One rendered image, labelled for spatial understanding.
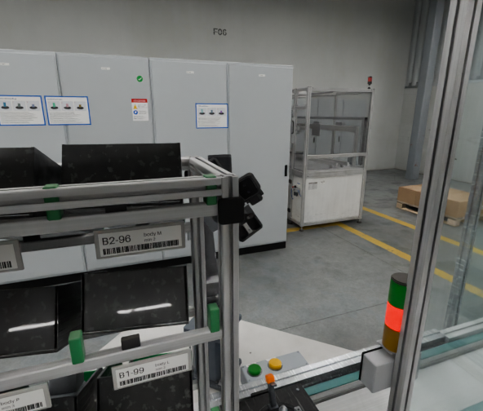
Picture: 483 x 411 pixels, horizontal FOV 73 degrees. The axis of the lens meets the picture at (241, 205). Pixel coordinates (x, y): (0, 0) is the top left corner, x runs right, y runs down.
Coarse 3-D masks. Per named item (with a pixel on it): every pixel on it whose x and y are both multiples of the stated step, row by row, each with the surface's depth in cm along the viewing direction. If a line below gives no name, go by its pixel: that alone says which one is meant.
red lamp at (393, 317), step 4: (388, 304) 65; (388, 308) 65; (392, 308) 64; (396, 308) 63; (388, 312) 65; (392, 312) 64; (396, 312) 63; (400, 312) 63; (388, 316) 65; (392, 316) 64; (396, 316) 63; (400, 316) 63; (388, 320) 65; (392, 320) 64; (396, 320) 64; (400, 320) 63; (388, 324) 65; (392, 324) 64; (396, 324) 64; (400, 324) 63; (392, 328) 64; (396, 328) 64; (400, 328) 64
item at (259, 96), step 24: (240, 72) 348; (264, 72) 358; (288, 72) 368; (240, 96) 355; (264, 96) 365; (288, 96) 375; (240, 120) 362; (264, 120) 372; (288, 120) 383; (240, 144) 369; (264, 144) 380; (288, 144) 391; (240, 168) 377; (264, 168) 388; (288, 168) 399; (264, 192) 396; (264, 216) 405; (264, 240) 414
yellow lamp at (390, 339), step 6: (384, 324) 67; (384, 330) 67; (390, 330) 65; (384, 336) 67; (390, 336) 65; (396, 336) 64; (384, 342) 67; (390, 342) 65; (396, 342) 65; (390, 348) 66; (396, 348) 65
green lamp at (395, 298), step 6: (390, 282) 64; (390, 288) 64; (396, 288) 62; (402, 288) 62; (390, 294) 64; (396, 294) 63; (402, 294) 62; (390, 300) 64; (396, 300) 63; (402, 300) 62; (396, 306) 63; (402, 306) 62
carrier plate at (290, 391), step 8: (296, 384) 94; (280, 392) 91; (288, 392) 91; (296, 392) 91; (304, 392) 91; (248, 400) 88; (256, 400) 88; (264, 400) 88; (280, 400) 88; (288, 400) 88; (296, 400) 88; (304, 400) 88; (240, 408) 86; (248, 408) 86; (256, 408) 86; (304, 408) 86; (312, 408) 86
